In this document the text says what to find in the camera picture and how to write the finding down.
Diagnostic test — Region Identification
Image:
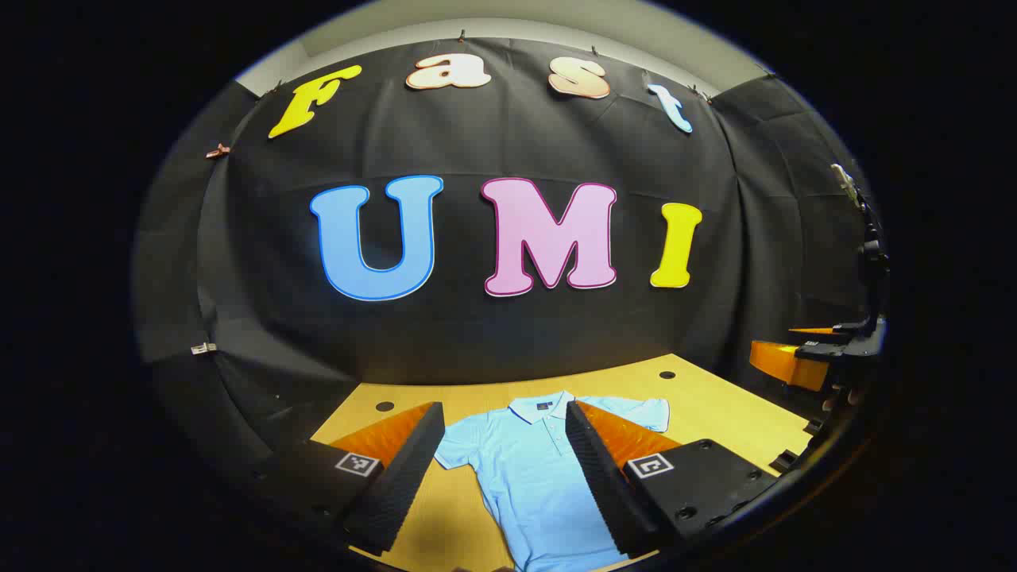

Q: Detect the light blue T-shirt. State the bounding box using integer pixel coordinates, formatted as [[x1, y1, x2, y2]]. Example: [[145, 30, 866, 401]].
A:
[[433, 390, 671, 572]]

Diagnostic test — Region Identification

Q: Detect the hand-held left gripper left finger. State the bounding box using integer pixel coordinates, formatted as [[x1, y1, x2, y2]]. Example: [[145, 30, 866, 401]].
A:
[[250, 401, 447, 557]]

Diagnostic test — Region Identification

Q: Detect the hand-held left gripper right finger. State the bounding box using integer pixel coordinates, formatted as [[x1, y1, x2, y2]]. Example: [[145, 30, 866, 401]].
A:
[[564, 400, 781, 558]]

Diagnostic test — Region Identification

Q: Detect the black backdrop cloth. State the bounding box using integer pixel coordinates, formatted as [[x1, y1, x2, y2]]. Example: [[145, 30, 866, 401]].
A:
[[131, 36, 875, 477]]

